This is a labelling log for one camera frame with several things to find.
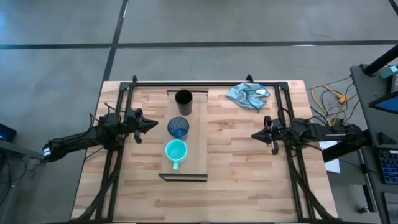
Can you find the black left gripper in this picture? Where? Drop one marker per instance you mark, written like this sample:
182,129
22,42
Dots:
133,123

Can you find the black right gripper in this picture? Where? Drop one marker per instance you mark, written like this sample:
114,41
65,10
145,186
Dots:
275,133

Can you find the blue faceted glass cup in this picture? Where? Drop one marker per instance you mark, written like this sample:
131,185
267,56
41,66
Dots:
178,128

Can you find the teal ceramic mug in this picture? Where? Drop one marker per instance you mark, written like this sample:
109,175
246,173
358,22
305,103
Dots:
176,151

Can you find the tall black tumbler cup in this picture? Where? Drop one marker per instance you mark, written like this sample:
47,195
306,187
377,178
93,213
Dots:
184,104

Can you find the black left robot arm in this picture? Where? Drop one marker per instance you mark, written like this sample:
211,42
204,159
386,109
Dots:
77,140

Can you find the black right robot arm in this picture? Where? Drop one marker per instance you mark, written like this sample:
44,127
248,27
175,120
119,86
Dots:
314,132

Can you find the light blue cleaning cloth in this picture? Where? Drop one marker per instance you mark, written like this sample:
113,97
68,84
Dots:
245,96

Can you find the white paper sheet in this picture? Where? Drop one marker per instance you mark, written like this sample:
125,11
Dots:
333,165

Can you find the dark grey equipment cart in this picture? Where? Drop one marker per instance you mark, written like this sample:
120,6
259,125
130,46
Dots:
367,90

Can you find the laptop with blue screen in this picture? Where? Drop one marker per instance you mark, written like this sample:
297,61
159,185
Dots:
387,104

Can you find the black backlit keyboard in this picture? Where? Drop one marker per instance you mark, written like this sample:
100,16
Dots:
390,166

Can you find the black device with blue light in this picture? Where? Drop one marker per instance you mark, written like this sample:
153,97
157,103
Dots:
7,133

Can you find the grey side desk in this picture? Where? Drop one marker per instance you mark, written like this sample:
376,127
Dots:
12,186

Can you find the black metal table frame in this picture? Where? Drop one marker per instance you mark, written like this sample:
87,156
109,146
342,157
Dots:
293,174

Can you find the black frame wooden shelf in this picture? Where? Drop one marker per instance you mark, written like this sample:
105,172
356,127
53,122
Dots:
199,149

